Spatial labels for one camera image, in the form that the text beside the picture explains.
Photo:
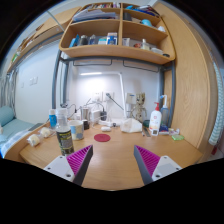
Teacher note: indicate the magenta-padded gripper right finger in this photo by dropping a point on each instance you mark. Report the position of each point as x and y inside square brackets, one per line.
[165, 166]

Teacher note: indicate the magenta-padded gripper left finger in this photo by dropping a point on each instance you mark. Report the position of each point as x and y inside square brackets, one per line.
[60, 165]

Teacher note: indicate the clear bottle with dark label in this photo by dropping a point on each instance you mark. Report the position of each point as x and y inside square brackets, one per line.
[65, 140]

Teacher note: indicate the small green packet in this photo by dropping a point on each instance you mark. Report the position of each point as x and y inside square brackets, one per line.
[178, 137]

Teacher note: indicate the wrapped pale round bun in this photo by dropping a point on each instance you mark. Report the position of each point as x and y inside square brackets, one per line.
[33, 140]
[46, 132]

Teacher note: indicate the white mug with blue print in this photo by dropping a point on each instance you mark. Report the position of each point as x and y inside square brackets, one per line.
[76, 130]

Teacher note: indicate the blue and white tube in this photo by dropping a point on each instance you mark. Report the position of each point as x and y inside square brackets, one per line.
[52, 120]

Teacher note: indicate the white pump bottle red cap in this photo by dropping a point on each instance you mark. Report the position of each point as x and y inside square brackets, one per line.
[155, 121]

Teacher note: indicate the flat round red coaster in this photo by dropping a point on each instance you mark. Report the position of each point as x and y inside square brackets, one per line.
[102, 137]

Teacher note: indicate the blue spray bottle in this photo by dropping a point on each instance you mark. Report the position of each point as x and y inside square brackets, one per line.
[165, 113]

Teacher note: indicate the steel cup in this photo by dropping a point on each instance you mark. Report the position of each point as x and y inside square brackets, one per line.
[85, 114]

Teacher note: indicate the bed with teal sheet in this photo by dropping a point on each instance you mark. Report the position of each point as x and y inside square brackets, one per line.
[15, 128]

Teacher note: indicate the white charger block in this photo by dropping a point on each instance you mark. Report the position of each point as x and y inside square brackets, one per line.
[96, 116]

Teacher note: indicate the wooden tree figurine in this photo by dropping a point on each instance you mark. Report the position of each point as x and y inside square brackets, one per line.
[140, 106]

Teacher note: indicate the white power strip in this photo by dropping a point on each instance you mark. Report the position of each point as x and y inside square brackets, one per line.
[115, 122]

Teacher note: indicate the teal pillow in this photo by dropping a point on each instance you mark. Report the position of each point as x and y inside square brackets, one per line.
[6, 116]

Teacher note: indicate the grey curtain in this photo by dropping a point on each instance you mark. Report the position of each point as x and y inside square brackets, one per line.
[10, 90]

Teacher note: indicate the wooden shelf unit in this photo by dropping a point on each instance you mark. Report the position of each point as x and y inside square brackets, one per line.
[116, 50]

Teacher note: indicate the white wall box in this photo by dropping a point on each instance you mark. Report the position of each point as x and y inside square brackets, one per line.
[130, 98]

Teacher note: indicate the grey metal bed frame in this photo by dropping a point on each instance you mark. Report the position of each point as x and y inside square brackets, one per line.
[54, 86]

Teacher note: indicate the white wall outlets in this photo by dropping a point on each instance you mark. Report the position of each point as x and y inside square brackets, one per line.
[103, 96]

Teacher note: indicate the white wall switch plate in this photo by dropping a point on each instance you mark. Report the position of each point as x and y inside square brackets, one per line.
[33, 81]

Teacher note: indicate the long wooden wall shelf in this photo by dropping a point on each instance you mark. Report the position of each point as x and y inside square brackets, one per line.
[43, 33]

